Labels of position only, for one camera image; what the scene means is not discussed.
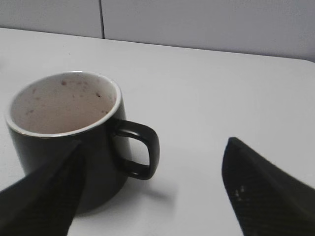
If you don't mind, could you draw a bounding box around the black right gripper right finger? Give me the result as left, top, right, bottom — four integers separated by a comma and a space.
221, 137, 315, 236

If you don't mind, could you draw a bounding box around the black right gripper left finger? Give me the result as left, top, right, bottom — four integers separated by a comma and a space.
0, 141, 85, 236

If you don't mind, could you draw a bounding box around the black mug white interior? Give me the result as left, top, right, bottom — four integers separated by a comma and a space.
5, 71, 160, 214

